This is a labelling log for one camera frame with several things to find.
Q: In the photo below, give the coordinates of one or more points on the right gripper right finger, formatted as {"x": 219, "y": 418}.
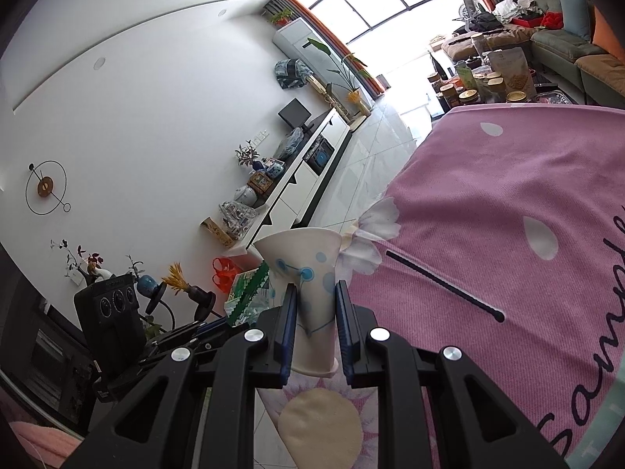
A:
{"x": 436, "y": 409}

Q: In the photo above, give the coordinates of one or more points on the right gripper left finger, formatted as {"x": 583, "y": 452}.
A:
{"x": 197, "y": 410}

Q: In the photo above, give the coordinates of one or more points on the green white snack wrapper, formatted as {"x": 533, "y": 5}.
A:
{"x": 250, "y": 295}

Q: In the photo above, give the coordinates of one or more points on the paper cup blue dots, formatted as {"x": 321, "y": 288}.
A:
{"x": 307, "y": 259}

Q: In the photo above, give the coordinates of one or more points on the pink sleeve left forearm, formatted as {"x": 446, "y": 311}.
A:
{"x": 48, "y": 446}

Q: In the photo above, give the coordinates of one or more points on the white tv cabinet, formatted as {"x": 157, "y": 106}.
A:
{"x": 294, "y": 198}

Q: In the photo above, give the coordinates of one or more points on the pink printed tablecloth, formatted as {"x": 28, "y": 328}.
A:
{"x": 503, "y": 235}

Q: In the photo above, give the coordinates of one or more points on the small black monitor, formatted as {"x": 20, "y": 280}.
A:
{"x": 295, "y": 114}

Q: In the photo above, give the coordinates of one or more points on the tall green leaf plant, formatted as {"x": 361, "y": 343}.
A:
{"x": 347, "y": 80}

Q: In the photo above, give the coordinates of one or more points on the white standing air conditioner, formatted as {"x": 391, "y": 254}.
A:
{"x": 291, "y": 40}

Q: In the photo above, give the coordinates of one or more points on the brown paper bag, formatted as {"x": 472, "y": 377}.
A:
{"x": 510, "y": 73}

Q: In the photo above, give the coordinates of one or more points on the green brown sectional sofa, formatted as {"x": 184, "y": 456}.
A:
{"x": 588, "y": 67}

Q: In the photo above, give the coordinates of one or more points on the red cloth on sofa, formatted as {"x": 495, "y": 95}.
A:
{"x": 548, "y": 20}

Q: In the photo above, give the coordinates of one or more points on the orange cushion left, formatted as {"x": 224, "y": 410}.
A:
{"x": 604, "y": 38}

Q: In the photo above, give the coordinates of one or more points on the teal cushion left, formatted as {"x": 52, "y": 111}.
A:
{"x": 576, "y": 17}

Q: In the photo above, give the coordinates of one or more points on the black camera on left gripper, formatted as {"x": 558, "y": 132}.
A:
{"x": 109, "y": 319}

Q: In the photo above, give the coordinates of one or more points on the round wire wall clock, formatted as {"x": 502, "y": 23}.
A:
{"x": 46, "y": 188}

